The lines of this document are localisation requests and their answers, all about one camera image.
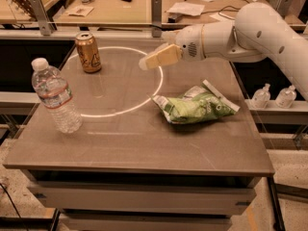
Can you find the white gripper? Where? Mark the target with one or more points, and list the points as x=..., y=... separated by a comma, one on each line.
x=190, y=44

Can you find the orange soda can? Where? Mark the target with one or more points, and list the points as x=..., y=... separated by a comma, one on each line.
x=87, y=50

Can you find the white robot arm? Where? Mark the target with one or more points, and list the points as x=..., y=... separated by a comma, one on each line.
x=257, y=32

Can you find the white paper sheet centre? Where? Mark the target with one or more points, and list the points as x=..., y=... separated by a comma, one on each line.
x=186, y=8

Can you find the white paper sheet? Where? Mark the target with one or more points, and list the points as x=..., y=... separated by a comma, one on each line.
x=186, y=8
x=222, y=17

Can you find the white paper sheet right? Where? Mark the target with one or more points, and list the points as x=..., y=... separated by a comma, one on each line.
x=222, y=17

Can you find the green chip bag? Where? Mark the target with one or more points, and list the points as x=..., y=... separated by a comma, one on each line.
x=198, y=104

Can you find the small paper card left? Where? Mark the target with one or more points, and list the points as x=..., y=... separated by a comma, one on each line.
x=80, y=11

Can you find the left sanitizer pump bottle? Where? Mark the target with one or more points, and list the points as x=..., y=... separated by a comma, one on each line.
x=261, y=97

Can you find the sanitizer pump bottle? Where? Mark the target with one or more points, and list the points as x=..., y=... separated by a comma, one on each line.
x=286, y=97
x=261, y=97

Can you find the clear plastic water bottle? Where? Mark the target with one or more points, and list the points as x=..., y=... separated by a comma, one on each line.
x=55, y=94

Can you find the right sanitizer pump bottle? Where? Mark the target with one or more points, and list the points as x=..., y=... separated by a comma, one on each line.
x=286, y=97

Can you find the centre metal bracket post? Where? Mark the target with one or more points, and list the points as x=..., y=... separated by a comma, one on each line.
x=156, y=18

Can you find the metal bracket post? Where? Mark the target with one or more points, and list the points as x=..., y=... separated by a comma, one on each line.
x=45, y=25
x=156, y=18
x=283, y=7

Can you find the right metal bracket post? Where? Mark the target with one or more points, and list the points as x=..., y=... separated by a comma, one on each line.
x=283, y=7

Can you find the left metal bracket post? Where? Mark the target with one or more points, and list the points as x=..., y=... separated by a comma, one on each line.
x=45, y=25

